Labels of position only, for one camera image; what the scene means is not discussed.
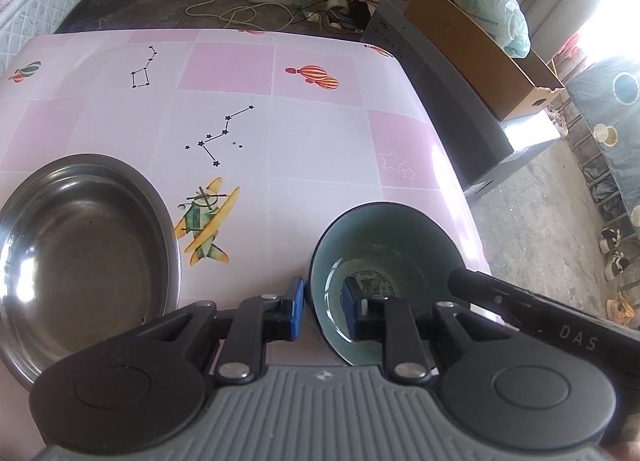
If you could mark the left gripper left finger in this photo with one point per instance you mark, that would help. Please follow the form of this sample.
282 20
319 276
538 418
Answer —
145 386

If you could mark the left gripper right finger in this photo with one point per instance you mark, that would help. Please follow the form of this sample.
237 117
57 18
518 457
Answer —
498 385

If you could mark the teal ceramic bowl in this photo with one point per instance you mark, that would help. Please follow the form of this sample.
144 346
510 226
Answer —
391 249

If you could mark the white shoes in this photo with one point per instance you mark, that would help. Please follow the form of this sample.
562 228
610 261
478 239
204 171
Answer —
609 245

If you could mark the deep steel bowl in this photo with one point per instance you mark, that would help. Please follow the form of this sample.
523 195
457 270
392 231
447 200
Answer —
88 251

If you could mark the large grey box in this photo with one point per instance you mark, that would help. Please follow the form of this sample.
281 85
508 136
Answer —
483 151

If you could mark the blue dotted cloth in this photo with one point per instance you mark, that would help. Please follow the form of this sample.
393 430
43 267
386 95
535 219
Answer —
607 96

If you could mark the pink patterned tablecloth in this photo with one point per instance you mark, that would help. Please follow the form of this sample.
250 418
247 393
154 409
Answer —
302 128

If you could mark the brown cardboard box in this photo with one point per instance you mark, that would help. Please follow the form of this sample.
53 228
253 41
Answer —
510 87

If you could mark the light green plastic bag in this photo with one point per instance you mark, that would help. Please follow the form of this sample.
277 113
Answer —
503 21

